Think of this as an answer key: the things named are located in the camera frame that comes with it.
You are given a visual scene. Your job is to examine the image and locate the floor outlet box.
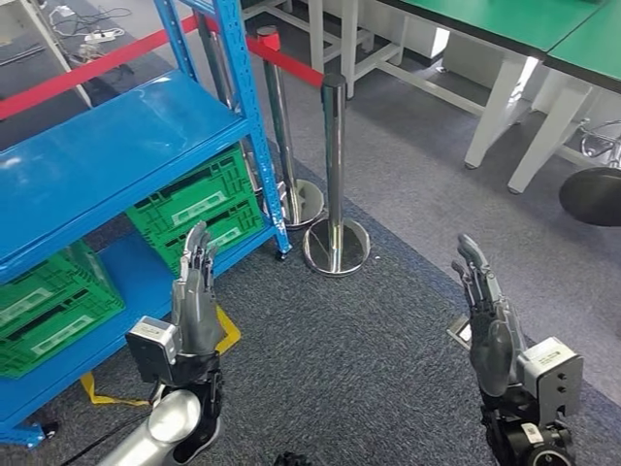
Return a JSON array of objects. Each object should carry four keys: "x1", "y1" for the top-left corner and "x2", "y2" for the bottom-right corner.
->
[{"x1": 446, "y1": 315, "x2": 474, "y2": 351}]

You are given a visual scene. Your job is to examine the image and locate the white power strip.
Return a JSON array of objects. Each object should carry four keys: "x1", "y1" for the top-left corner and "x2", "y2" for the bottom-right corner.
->
[{"x1": 85, "y1": 26, "x2": 126, "y2": 45}]

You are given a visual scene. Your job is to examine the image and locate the white panel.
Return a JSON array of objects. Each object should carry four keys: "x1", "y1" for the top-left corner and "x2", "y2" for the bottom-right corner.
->
[{"x1": 0, "y1": 0, "x2": 93, "y2": 110}]

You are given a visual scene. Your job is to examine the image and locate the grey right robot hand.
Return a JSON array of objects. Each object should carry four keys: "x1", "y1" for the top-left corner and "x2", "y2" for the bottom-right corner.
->
[{"x1": 451, "y1": 233, "x2": 527, "y2": 398}]

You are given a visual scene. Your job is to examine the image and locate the chrome stanchion post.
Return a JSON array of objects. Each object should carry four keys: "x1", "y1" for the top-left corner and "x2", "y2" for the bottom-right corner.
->
[{"x1": 302, "y1": 72, "x2": 371, "y2": 278}]

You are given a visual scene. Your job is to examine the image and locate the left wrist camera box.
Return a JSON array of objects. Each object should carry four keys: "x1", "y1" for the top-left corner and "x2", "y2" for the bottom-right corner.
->
[{"x1": 125, "y1": 316, "x2": 182, "y2": 385}]

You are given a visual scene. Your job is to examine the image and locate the green top white desk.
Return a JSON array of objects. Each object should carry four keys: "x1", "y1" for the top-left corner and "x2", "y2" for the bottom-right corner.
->
[
  {"x1": 310, "y1": 0, "x2": 605, "y2": 172},
  {"x1": 507, "y1": 18, "x2": 621, "y2": 194}
]

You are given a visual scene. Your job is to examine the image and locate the blue metal shelf rack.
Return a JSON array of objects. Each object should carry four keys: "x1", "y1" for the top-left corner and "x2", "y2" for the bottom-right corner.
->
[{"x1": 0, "y1": 0, "x2": 292, "y2": 449}]

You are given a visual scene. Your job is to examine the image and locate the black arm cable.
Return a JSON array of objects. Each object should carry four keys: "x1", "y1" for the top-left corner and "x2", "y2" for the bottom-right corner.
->
[{"x1": 63, "y1": 411, "x2": 161, "y2": 466}]

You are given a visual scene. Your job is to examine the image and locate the green plastic crate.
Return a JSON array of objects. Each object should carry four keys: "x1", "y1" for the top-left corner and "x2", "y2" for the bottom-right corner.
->
[
  {"x1": 126, "y1": 146, "x2": 266, "y2": 278},
  {"x1": 0, "y1": 241, "x2": 126, "y2": 380}
]

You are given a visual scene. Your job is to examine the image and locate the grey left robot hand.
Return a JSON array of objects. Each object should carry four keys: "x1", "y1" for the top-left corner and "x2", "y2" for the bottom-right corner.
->
[{"x1": 171, "y1": 221, "x2": 225, "y2": 356}]

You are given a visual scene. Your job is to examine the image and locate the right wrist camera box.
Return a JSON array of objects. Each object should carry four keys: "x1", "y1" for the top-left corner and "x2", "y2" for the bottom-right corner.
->
[{"x1": 516, "y1": 337, "x2": 584, "y2": 426}]

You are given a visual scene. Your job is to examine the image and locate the black chrome stool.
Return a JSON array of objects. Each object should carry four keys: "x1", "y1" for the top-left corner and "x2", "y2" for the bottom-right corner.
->
[{"x1": 559, "y1": 118, "x2": 621, "y2": 227}]

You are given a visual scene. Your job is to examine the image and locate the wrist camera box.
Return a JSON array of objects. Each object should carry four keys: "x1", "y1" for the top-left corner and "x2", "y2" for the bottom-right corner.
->
[
  {"x1": 125, "y1": 316, "x2": 182, "y2": 385},
  {"x1": 516, "y1": 337, "x2": 584, "y2": 426}
]

